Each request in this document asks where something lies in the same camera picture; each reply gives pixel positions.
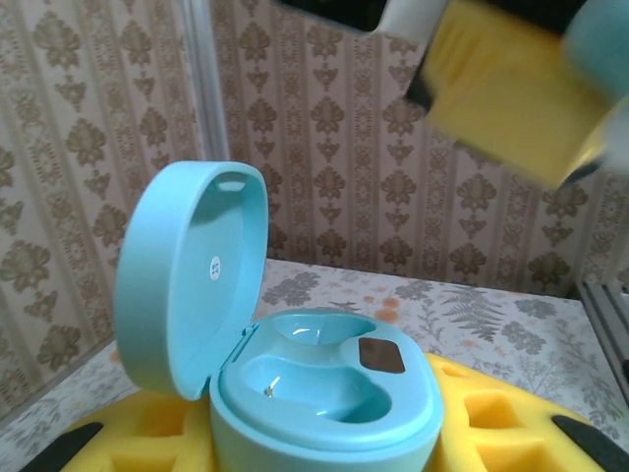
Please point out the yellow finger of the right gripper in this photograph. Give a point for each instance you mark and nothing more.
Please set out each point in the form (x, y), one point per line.
(501, 88)

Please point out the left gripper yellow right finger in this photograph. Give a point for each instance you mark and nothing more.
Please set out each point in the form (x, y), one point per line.
(531, 432)

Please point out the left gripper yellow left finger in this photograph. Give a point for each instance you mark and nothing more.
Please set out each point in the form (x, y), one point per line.
(147, 432)

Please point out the blue earbud charging case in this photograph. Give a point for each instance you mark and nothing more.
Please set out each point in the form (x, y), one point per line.
(319, 393)

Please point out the aluminium side rail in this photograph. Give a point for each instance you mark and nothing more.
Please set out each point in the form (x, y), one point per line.
(604, 314)

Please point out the aluminium frame post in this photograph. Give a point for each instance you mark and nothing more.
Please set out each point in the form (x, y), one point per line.
(206, 74)

